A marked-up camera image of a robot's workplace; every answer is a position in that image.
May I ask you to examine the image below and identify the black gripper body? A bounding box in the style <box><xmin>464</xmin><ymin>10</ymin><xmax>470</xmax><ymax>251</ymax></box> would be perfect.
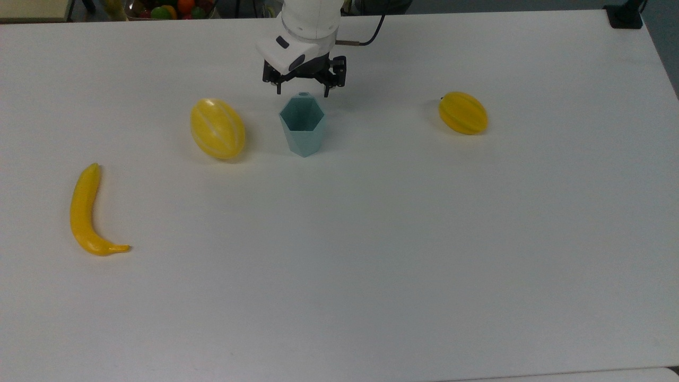
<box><xmin>262</xmin><ymin>55</ymin><xmax>347</xmax><ymax>89</ymax></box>

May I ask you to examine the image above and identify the teal hexagonal mug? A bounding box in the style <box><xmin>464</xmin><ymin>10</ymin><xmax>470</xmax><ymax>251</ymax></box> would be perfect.
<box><xmin>279</xmin><ymin>92</ymin><xmax>326</xmax><ymax>158</ymax></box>

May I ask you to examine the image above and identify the yellow striped toy melon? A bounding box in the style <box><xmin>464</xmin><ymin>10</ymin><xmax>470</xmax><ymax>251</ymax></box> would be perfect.
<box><xmin>189</xmin><ymin>98</ymin><xmax>247</xmax><ymax>160</ymax></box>

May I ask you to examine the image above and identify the clear bowl of toy fruit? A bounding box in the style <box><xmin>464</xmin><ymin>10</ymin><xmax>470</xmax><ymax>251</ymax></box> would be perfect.
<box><xmin>124</xmin><ymin>0</ymin><xmax>219</xmax><ymax>21</ymax></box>

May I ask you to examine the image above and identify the yellow toy starfruit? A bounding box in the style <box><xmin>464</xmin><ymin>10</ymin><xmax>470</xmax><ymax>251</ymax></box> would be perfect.
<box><xmin>438</xmin><ymin>91</ymin><xmax>489</xmax><ymax>136</ymax></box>

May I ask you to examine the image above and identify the yellow toy banana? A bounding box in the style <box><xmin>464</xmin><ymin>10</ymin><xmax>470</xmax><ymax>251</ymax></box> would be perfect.
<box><xmin>69</xmin><ymin>162</ymin><xmax>132</xmax><ymax>257</ymax></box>

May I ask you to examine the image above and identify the beige cardboard box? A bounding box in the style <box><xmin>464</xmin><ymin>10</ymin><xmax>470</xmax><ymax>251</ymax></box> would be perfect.
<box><xmin>0</xmin><ymin>0</ymin><xmax>75</xmax><ymax>24</ymax></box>

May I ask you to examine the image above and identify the black robot wrist cable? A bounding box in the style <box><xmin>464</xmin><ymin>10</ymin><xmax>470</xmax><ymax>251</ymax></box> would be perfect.
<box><xmin>335</xmin><ymin>13</ymin><xmax>387</xmax><ymax>47</ymax></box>

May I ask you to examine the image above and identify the black table clamp mount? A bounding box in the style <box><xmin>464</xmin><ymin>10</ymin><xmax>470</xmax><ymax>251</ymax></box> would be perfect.
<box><xmin>604</xmin><ymin>0</ymin><xmax>646</xmax><ymax>30</ymax></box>

